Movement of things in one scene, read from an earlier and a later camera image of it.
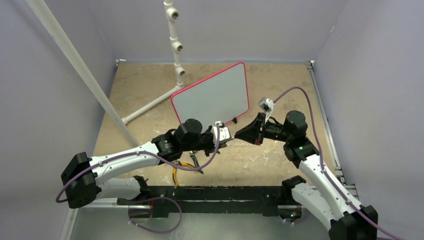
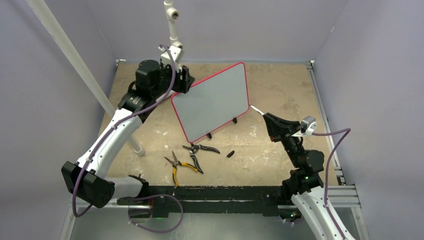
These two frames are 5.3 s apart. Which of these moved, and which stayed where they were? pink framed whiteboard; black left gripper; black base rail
Moved: black left gripper
Stayed: pink framed whiteboard; black base rail
